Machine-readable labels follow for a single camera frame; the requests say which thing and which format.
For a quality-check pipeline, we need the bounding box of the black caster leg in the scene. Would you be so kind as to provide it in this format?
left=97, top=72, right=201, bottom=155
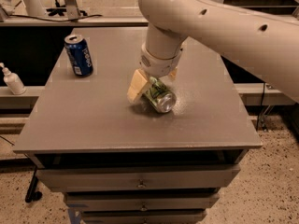
left=25, top=169, right=43, bottom=203

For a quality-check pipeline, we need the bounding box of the green soda can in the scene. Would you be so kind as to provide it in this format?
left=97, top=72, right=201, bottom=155
left=143, top=77, right=177, bottom=113

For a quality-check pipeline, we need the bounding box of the white pump bottle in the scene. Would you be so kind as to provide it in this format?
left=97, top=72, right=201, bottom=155
left=0, top=63, right=26, bottom=95

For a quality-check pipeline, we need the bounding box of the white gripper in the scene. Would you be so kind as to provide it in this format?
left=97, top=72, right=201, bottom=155
left=127, top=45, right=182, bottom=104

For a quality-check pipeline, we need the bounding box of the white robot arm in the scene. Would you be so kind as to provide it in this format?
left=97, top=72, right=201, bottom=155
left=128, top=0, right=299, bottom=103

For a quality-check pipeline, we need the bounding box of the grey drawer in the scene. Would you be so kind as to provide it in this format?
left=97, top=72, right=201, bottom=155
left=82, top=210, right=206, bottom=224
left=64, top=192, right=219, bottom=211
left=37, top=164, right=240, bottom=192

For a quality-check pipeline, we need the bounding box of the blue Pepsi can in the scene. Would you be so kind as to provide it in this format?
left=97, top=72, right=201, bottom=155
left=64, top=35, right=93, bottom=77

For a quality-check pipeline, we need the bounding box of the black cable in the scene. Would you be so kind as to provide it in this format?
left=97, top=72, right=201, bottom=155
left=10, top=13, right=104, bottom=23

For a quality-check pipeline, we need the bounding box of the grey middle drawer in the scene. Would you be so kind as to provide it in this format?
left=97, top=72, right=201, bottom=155
left=64, top=192, right=219, bottom=211

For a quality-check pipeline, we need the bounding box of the grey bottom drawer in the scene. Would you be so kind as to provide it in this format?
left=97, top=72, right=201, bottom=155
left=82, top=210, right=206, bottom=224

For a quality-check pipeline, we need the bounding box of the grey metal rail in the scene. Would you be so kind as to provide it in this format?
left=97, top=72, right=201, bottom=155
left=0, top=15, right=148, bottom=27

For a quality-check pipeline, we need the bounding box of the grey top drawer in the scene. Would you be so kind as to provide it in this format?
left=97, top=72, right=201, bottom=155
left=37, top=164, right=240, bottom=192

